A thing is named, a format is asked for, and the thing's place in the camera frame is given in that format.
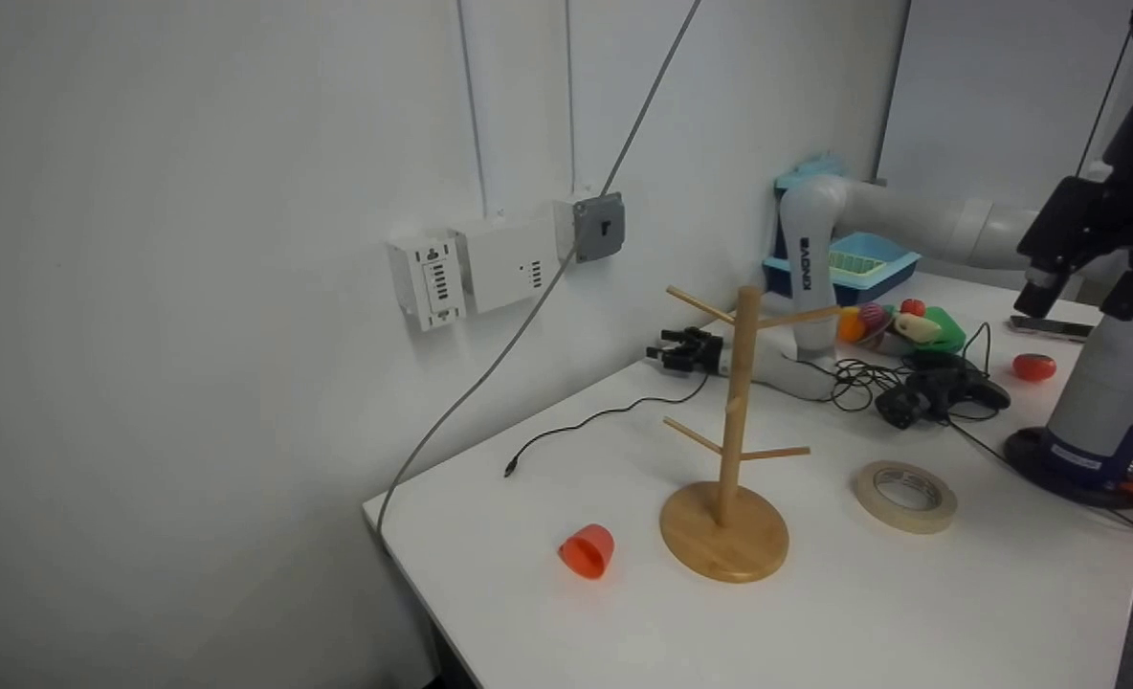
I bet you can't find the light blue package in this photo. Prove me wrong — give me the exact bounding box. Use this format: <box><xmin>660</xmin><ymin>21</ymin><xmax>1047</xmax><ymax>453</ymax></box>
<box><xmin>774</xmin><ymin>150</ymin><xmax>853</xmax><ymax>198</ymax></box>

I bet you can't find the white labelled wall socket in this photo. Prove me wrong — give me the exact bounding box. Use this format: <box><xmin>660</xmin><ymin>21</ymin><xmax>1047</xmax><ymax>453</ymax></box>
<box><xmin>381</xmin><ymin>229</ymin><xmax>471</xmax><ymax>341</ymax></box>

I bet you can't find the grey wall box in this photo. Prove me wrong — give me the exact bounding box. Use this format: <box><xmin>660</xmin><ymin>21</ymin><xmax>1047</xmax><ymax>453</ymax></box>
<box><xmin>566</xmin><ymin>187</ymin><xmax>630</xmax><ymax>269</ymax></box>

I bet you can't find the small orange plastic cup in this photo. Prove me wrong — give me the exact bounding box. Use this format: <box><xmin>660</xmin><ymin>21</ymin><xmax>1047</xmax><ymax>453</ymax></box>
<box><xmin>556</xmin><ymin>521</ymin><xmax>618</xmax><ymax>582</ymax></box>

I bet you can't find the black clamp device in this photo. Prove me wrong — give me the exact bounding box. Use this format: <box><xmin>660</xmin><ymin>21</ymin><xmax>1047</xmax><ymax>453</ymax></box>
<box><xmin>641</xmin><ymin>326</ymin><xmax>727</xmax><ymax>379</ymax></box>

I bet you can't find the thin black cable with plug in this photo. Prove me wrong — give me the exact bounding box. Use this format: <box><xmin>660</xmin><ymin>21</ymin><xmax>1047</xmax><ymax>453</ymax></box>
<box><xmin>501</xmin><ymin>368</ymin><xmax>715</xmax><ymax>484</ymax></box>

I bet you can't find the red round object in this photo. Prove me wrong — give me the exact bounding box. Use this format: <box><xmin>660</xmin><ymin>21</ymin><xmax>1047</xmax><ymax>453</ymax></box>
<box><xmin>1011</xmin><ymin>347</ymin><xmax>1058</xmax><ymax>387</ymax></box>

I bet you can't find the green yellow toy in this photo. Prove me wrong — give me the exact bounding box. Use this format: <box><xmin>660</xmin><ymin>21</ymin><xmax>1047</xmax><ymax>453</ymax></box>
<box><xmin>887</xmin><ymin>304</ymin><xmax>969</xmax><ymax>358</ymax></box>

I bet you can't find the blue box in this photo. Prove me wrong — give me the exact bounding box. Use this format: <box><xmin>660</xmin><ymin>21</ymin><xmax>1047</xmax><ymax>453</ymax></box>
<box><xmin>761</xmin><ymin>229</ymin><xmax>924</xmax><ymax>310</ymax></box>

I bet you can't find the blue black robot base mount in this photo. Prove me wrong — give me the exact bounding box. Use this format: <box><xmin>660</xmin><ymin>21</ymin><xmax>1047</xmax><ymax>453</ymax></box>
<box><xmin>1000</xmin><ymin>423</ymin><xmax>1133</xmax><ymax>512</ymax></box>

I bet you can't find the grey hanging cable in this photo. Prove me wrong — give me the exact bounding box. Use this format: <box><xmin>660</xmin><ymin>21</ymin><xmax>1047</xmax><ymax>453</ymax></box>
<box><xmin>372</xmin><ymin>0</ymin><xmax>706</xmax><ymax>537</ymax></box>

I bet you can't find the wooden peg stand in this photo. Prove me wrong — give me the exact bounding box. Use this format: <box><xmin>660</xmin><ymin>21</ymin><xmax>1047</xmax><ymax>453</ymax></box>
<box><xmin>655</xmin><ymin>284</ymin><xmax>840</xmax><ymax>591</ymax></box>

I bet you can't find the white wall conduit pipe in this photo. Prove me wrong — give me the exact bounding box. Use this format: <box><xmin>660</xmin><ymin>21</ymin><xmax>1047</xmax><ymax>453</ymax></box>
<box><xmin>451</xmin><ymin>0</ymin><xmax>492</xmax><ymax>229</ymax></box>
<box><xmin>557</xmin><ymin>0</ymin><xmax>584</xmax><ymax>202</ymax></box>

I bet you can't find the white wall junction box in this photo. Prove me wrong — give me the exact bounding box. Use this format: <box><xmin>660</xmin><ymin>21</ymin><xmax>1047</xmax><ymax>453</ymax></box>
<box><xmin>446</xmin><ymin>206</ymin><xmax>566</xmax><ymax>318</ymax></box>

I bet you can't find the orange toy ball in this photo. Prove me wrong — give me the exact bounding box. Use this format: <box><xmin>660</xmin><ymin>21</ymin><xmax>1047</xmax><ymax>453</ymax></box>
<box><xmin>835</xmin><ymin>304</ymin><xmax>878</xmax><ymax>347</ymax></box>

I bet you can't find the beige masking tape roll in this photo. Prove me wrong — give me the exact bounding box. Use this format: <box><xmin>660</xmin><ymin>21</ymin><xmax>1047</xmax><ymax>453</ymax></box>
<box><xmin>845</xmin><ymin>457</ymin><xmax>959</xmax><ymax>539</ymax></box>

